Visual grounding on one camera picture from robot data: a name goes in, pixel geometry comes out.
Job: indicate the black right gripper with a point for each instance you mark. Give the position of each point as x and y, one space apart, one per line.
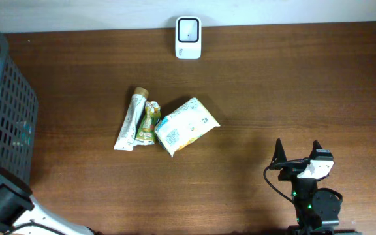
279 161

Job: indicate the yellow white snack bag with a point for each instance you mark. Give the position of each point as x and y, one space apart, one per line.
184 126

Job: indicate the green drink pouch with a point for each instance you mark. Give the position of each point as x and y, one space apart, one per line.
146 132

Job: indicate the white tube tan cap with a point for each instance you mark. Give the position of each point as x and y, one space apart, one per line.
125 140

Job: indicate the teal white tissue pack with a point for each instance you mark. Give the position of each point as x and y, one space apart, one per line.
22 134

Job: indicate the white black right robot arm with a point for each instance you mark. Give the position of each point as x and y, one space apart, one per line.
317 209

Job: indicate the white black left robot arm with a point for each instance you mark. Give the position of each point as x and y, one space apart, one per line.
20 213

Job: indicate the white barcode scanner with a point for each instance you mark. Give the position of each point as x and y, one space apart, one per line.
188 37

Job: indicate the dark grey plastic basket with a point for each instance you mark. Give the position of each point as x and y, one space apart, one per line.
18 102

